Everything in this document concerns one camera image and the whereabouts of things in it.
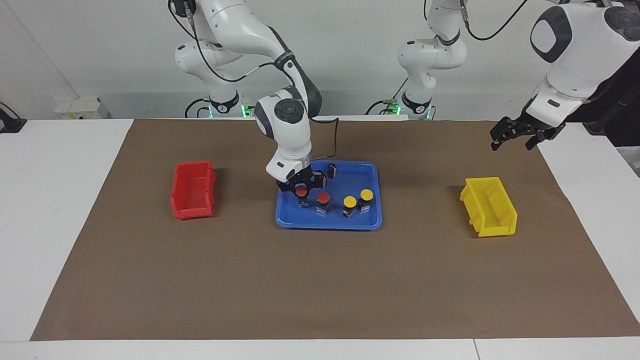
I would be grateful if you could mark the yellow plastic bin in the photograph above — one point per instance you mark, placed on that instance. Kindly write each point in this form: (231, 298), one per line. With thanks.
(492, 207)

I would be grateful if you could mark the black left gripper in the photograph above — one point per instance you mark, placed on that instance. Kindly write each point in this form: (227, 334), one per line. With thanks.
(525, 127)

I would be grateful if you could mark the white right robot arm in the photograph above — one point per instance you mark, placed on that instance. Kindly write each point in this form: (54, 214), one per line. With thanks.
(287, 135)

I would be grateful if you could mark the black stand equipment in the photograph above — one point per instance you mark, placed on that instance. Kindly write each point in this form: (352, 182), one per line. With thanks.
(620, 100)

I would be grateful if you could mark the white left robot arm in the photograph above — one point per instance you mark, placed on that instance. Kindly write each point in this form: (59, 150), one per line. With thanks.
(580, 55)

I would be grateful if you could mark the yellow push button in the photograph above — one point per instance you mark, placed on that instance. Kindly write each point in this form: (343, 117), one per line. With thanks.
(366, 194)
(349, 202)

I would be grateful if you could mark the red push button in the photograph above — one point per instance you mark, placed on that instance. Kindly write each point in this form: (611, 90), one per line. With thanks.
(301, 192)
(322, 197)

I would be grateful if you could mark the brown paper mat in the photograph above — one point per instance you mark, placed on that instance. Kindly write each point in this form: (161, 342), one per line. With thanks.
(320, 280)

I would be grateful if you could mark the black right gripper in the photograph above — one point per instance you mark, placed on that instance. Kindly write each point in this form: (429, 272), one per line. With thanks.
(304, 177)

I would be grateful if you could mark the red plastic bin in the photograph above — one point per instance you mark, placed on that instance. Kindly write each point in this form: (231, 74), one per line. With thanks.
(192, 192)

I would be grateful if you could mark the blue plastic tray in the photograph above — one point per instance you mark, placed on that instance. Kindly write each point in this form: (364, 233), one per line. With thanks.
(295, 220)

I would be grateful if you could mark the black clamp mount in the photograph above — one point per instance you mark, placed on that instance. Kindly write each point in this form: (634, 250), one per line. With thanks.
(11, 124)

